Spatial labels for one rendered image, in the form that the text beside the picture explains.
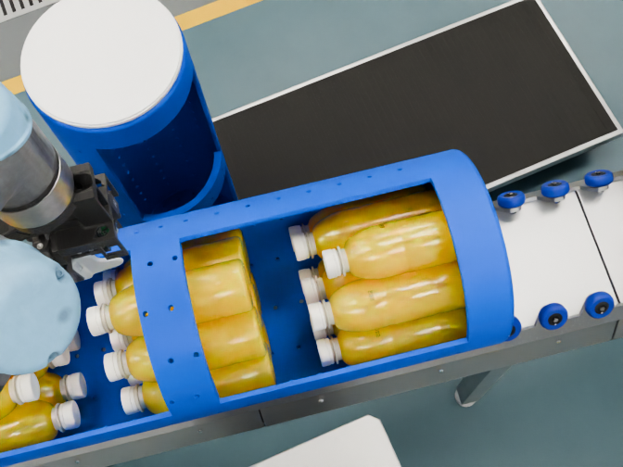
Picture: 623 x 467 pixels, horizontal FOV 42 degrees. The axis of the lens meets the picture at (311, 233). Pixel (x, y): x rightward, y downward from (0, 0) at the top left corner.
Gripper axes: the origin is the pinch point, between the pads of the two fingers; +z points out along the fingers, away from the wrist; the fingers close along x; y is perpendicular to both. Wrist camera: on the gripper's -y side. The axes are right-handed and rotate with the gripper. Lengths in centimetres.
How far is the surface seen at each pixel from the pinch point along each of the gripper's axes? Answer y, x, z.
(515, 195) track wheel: 61, 9, 37
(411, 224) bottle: 39.6, 0.8, 15.0
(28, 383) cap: -14.8, -6.0, 21.0
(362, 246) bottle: 32.5, -0.6, 15.1
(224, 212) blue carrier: 16.0, 8.7, 15.0
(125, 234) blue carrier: 2.4, 9.1, 15.3
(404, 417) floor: 43, -9, 135
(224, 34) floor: 21, 121, 135
